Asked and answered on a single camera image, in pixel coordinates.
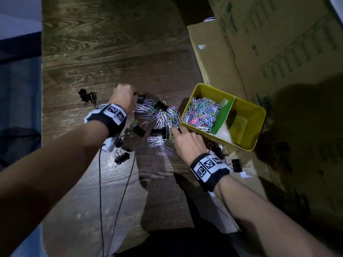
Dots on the single black binder clip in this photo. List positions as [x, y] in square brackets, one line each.
[237, 165]

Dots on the white furniture with black base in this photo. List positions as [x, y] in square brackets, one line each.
[18, 21]

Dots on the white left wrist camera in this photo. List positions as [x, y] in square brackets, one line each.
[110, 145]

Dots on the yellow divided bin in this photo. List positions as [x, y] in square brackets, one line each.
[249, 123]

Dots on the person's black clothing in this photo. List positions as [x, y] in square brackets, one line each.
[177, 243]

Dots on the black left wristband with markers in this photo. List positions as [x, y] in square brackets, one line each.
[110, 119]

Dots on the person's right hand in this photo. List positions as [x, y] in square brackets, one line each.
[190, 145]

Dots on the person's right forearm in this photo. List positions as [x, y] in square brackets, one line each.
[268, 222]

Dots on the large printed cardboard box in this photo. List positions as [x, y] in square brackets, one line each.
[281, 64]

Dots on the person's left forearm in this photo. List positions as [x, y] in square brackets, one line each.
[45, 184]

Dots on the black wristband with markers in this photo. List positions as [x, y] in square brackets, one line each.
[110, 119]
[209, 171]

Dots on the white paper sheet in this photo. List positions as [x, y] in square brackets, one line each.
[337, 3]

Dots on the group of black binder clips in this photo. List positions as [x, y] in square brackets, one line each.
[139, 131]

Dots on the black right wristband with markers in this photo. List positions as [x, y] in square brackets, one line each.
[209, 171]

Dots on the green divider card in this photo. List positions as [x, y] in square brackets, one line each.
[223, 116]

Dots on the white tape piece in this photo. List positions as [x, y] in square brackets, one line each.
[245, 174]
[201, 46]

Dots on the person's left hand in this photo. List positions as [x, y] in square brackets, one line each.
[124, 97]

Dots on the small white round object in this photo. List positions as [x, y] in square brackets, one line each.
[209, 19]

